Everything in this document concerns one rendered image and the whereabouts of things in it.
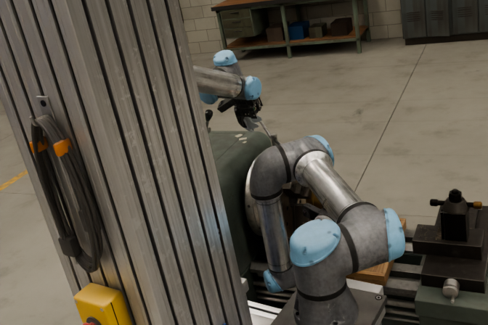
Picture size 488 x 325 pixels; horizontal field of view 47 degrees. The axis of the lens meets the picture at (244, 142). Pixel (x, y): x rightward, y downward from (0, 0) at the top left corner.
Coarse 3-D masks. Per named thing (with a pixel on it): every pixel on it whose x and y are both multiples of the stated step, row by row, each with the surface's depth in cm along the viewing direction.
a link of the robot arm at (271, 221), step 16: (256, 160) 163; (272, 160) 159; (256, 176) 161; (272, 176) 159; (256, 192) 162; (272, 192) 162; (272, 208) 164; (272, 224) 167; (272, 240) 169; (272, 256) 171; (288, 256) 173; (272, 272) 175; (288, 272) 174; (272, 288) 175; (288, 288) 177
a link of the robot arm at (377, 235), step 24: (288, 144) 162; (312, 144) 161; (288, 168) 159; (312, 168) 153; (336, 192) 141; (336, 216) 137; (360, 216) 128; (384, 216) 127; (360, 240) 123; (384, 240) 123; (360, 264) 123
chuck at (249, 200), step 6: (258, 156) 207; (246, 180) 199; (246, 186) 199; (246, 192) 198; (246, 198) 198; (252, 198) 197; (246, 204) 198; (252, 204) 197; (246, 210) 199; (252, 210) 198; (246, 216) 200; (252, 216) 199; (252, 222) 200; (252, 228) 202; (258, 228) 201; (258, 234) 207
